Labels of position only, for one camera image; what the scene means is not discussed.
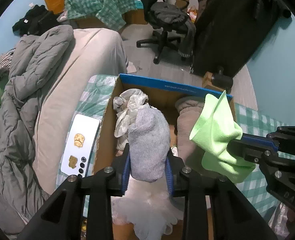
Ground black office chair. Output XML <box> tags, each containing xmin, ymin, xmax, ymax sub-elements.
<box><xmin>136</xmin><ymin>0</ymin><xmax>196</xmax><ymax>64</ymax></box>

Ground grey fleece mitt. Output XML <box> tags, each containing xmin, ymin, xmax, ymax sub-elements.
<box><xmin>175</xmin><ymin>96</ymin><xmax>205</xmax><ymax>173</ymax></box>

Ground beige mattress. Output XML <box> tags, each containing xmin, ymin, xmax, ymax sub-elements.
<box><xmin>33</xmin><ymin>28</ymin><xmax>128</xmax><ymax>194</ymax></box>

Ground light grey knitted sock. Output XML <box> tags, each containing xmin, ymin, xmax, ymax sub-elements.
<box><xmin>128</xmin><ymin>108</ymin><xmax>170</xmax><ymax>183</ymax></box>

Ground white mesh bath pouf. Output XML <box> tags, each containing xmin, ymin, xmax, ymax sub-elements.
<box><xmin>111</xmin><ymin>177</ymin><xmax>184</xmax><ymax>239</ymax></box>

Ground white smartphone with stickers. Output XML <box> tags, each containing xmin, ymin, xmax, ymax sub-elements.
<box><xmin>60</xmin><ymin>114</ymin><xmax>100</xmax><ymax>178</ymax></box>

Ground green checkered cloth on box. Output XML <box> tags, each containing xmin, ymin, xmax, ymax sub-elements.
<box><xmin>65</xmin><ymin>0</ymin><xmax>137</xmax><ymax>31</ymax></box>

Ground grey quilted duvet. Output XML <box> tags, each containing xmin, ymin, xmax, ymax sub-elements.
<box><xmin>0</xmin><ymin>25</ymin><xmax>74</xmax><ymax>239</ymax></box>

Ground lime green microfibre cloth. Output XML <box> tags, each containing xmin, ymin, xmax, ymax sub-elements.
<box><xmin>189</xmin><ymin>92</ymin><xmax>255</xmax><ymax>183</ymax></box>

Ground blue cardboard box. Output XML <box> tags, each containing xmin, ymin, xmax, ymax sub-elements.
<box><xmin>86</xmin><ymin>73</ymin><xmax>236</xmax><ymax>240</ymax></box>

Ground black clothes pile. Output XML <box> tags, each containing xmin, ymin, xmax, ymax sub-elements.
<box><xmin>12</xmin><ymin>5</ymin><xmax>60</xmax><ymax>36</ymax></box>

